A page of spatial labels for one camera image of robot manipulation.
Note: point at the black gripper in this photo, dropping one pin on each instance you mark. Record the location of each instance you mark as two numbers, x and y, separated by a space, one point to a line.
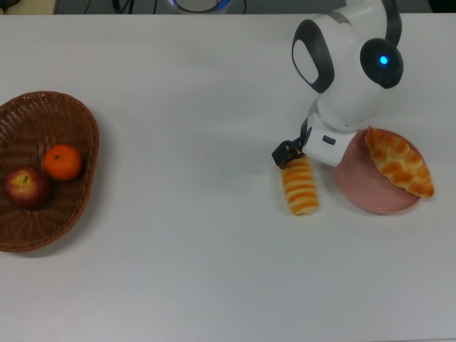
304 133

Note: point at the striped bread roll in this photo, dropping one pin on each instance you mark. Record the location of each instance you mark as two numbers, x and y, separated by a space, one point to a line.
299 189

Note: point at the braided croissant bread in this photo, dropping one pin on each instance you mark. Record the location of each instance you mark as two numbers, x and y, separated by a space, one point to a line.
399 160

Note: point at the orange mandarin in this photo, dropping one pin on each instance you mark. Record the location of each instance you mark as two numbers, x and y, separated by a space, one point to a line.
63 162

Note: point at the red apple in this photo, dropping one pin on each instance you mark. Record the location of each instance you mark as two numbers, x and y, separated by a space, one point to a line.
25 189

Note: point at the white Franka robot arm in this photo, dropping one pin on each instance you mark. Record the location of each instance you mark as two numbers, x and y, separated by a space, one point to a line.
349 92

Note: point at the pink plate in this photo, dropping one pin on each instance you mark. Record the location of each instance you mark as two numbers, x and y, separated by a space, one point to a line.
367 192

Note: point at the brown woven basket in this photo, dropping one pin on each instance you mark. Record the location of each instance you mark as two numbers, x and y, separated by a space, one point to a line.
42 213

